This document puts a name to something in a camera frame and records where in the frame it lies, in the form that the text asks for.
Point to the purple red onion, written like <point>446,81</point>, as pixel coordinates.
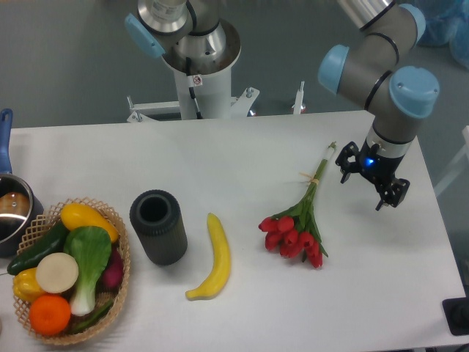
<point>114,272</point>

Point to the white frame at right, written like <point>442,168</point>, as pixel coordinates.
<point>455,167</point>

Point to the yellow squash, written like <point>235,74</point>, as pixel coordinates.
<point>75,215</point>

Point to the red tulip bouquet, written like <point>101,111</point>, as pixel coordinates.
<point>294,232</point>

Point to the green chili pepper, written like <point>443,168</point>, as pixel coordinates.
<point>92,319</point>

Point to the yellow bell pepper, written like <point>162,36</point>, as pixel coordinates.
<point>26,287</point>

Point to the dark grey ribbed vase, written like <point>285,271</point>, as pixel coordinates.
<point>157,220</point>

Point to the yellow banana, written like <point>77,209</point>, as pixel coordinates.
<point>216,280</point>

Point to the blue handled saucepan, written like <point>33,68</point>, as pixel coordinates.
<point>19,205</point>

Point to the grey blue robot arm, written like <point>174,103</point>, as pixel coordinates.
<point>400,98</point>

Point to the white round radish slice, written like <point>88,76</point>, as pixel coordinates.
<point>57,273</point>

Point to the green cucumber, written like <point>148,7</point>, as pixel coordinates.
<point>51,242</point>

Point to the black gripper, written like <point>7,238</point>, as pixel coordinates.
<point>377,161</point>

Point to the black device at table edge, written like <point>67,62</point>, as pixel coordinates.
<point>456,313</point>

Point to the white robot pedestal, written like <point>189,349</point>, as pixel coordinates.
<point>202,69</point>

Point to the woven wicker basket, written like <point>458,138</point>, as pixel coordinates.
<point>41,226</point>

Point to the green bok choy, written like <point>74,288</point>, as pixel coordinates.
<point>90,246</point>

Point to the orange fruit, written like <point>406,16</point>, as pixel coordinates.
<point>49,314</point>

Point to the blue plastic bag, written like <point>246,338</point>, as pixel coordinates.
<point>446,25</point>

